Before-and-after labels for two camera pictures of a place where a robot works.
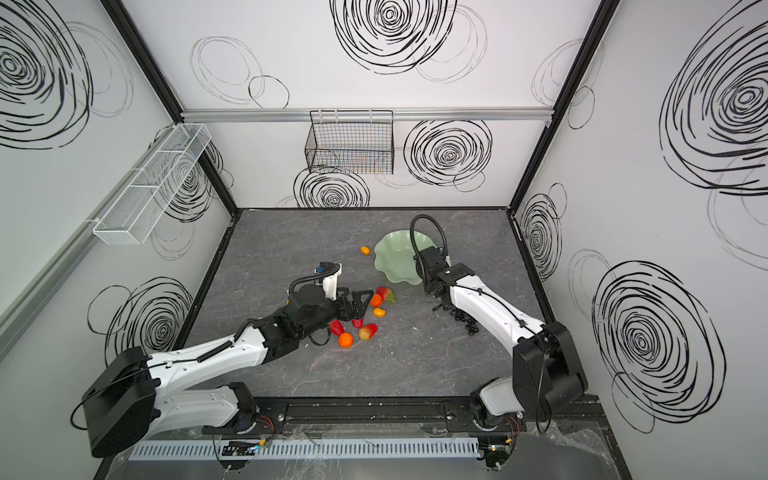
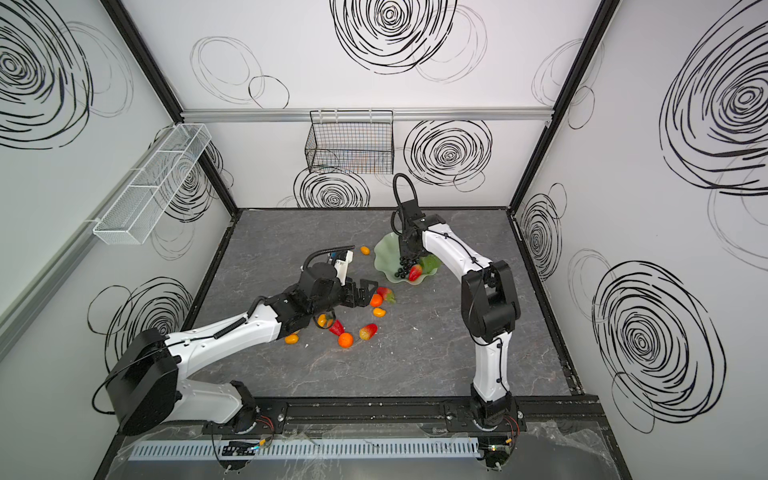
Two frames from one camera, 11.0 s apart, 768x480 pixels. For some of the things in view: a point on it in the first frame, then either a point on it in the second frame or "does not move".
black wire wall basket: [351, 141] does not move
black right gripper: [454, 308] → [408, 252]
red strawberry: [336, 327] does not move
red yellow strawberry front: [368, 331] does not move
